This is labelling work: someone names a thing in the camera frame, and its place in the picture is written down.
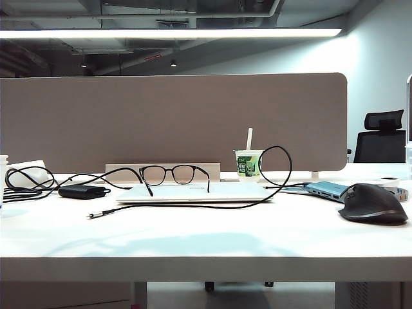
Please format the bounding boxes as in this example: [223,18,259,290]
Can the black charging cable silver plug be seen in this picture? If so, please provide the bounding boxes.
[87,145,310,221]

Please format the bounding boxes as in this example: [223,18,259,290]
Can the brown desk divider screen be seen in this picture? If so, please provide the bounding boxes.
[0,72,349,174]

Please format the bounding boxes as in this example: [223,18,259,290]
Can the black-framed eyeglasses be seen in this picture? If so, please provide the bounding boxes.
[138,164,212,197]

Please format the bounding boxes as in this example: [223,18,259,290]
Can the white closed laptop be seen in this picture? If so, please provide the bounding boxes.
[115,182,274,204]

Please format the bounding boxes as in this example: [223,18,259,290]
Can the green printed drink cup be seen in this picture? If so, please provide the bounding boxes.
[233,148,265,182]

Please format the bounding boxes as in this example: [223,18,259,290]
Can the light blue flat card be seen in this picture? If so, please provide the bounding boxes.
[278,185,312,194]

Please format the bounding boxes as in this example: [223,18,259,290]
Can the blue USB hub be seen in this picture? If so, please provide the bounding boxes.
[304,180,350,204]

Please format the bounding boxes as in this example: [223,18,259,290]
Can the long ceiling light strip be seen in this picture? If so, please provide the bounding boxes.
[0,28,343,40]

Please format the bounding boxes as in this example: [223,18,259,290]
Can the black power adapter brick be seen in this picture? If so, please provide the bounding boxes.
[57,185,112,200]

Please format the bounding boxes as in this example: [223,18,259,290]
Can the black mesh office chair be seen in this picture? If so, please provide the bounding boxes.
[346,109,408,164]

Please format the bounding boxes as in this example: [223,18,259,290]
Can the black computer mouse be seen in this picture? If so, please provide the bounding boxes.
[337,182,409,225]

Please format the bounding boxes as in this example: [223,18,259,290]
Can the white paper box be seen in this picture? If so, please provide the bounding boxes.
[6,159,56,189]

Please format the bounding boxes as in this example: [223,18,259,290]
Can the white device with black dot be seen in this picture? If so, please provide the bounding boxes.
[366,176,402,188]

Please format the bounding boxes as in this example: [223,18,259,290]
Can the grey drawer cabinet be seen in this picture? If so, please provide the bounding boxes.
[0,281,133,309]

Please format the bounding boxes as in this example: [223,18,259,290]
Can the white plastic cup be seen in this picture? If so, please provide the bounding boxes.
[0,154,9,207]

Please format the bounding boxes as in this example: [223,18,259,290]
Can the grey perforated panel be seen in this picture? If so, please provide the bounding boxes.
[350,281,370,309]

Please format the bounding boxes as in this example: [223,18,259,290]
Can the black adapter power cable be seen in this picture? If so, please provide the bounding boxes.
[5,166,145,204]

